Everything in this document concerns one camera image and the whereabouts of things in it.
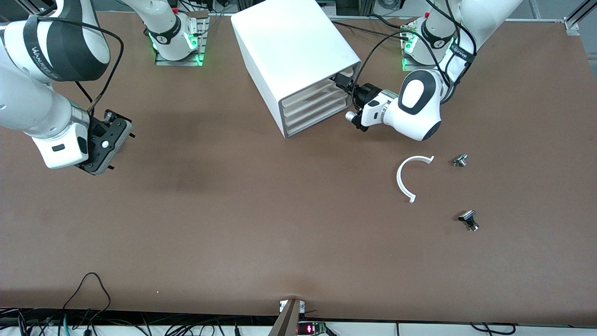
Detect black silver T-bolt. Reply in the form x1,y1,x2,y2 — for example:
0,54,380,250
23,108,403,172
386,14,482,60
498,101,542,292
458,210,479,232

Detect white half ring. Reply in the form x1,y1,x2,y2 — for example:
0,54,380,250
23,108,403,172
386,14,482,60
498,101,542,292
396,155,435,204

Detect brown camera mount post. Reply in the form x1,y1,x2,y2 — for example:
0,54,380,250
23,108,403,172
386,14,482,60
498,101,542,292
268,299,301,336

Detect aluminium frame rail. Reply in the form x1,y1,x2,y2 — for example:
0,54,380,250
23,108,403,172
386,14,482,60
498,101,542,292
563,0,597,37

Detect black cable behind cabinet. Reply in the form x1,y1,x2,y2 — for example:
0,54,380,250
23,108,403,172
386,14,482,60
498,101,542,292
331,21,404,39

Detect black looped cable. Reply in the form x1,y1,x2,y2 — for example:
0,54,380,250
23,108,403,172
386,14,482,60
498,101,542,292
62,272,111,327

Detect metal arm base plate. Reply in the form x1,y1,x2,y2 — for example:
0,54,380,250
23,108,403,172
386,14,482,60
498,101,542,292
155,16,208,66
402,26,451,73

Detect black device with red light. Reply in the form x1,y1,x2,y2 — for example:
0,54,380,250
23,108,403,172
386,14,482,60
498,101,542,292
297,321,327,336

